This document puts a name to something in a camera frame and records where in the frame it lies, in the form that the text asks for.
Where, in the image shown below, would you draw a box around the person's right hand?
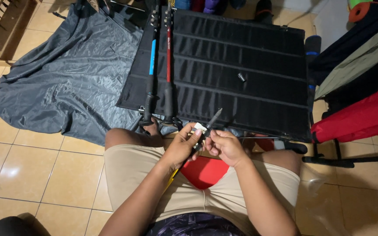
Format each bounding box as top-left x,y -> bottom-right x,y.
205,129 -> 251,168

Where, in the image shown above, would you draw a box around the person's left hand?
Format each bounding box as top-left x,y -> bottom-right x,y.
163,123 -> 207,169

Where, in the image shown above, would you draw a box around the black and yellow trekking pole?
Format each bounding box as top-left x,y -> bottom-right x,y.
163,108 -> 223,194

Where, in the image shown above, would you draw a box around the white paper tag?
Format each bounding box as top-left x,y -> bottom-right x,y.
193,122 -> 208,134

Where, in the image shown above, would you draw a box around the beige shorts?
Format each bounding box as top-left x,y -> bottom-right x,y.
104,144 -> 301,236

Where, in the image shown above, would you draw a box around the black folding camp table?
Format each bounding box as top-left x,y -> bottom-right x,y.
115,9 -> 313,143

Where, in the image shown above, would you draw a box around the dark patterned shirt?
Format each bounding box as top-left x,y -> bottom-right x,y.
145,212 -> 247,236

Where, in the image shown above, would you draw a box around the black and red trekking pole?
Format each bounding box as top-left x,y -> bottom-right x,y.
160,0 -> 176,127

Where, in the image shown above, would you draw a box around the black and blue trekking pole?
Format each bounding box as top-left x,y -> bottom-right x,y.
139,0 -> 162,132

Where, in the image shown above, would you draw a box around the clear plastic bag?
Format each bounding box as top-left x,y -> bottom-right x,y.
296,162 -> 357,236

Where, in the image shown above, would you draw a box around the grey tarp sheet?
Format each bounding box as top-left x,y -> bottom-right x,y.
0,0 -> 150,147

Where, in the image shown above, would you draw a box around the folding chairs with fabric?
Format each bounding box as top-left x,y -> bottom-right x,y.
302,0 -> 378,168

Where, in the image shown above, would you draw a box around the row of coloured bags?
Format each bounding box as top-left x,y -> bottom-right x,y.
173,0 -> 273,24

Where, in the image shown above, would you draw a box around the orange and green rolled mat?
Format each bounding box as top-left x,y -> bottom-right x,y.
347,0 -> 378,23

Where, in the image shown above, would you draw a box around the wooden rack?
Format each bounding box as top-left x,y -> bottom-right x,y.
0,0 -> 42,67

